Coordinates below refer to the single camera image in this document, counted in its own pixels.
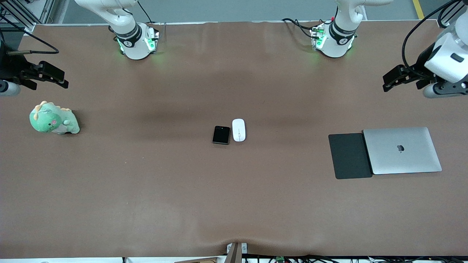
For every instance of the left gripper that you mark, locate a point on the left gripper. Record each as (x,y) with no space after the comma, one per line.
(422,61)

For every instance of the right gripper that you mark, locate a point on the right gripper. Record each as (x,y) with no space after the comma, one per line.
(13,67)

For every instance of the white computer mouse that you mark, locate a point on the white computer mouse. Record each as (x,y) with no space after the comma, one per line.
(238,129)

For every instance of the black phone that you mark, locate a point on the black phone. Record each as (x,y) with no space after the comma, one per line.
(221,135)

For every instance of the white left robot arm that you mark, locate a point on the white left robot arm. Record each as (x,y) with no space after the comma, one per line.
(338,40)

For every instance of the black mouse pad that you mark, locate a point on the black mouse pad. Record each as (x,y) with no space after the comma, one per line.
(349,156)

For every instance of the green dinosaur plush toy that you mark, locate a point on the green dinosaur plush toy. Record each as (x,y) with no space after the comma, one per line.
(49,120)

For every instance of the silver closed laptop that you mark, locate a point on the silver closed laptop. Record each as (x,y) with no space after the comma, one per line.
(402,160)

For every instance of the left base connector block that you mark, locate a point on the left base connector block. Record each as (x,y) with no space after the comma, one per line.
(318,38)

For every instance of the base connector block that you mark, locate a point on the base connector block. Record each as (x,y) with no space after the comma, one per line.
(150,42)
(318,38)

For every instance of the right base connector block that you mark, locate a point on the right base connector block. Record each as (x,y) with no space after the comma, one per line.
(150,42)

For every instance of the brown table cover mat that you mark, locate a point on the brown table cover mat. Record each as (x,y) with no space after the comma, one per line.
(234,201)

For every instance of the aluminium frame rack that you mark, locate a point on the aluminium frame rack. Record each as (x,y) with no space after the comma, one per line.
(44,11)

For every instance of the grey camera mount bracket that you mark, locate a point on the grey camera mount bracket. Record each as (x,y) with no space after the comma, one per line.
(236,252)

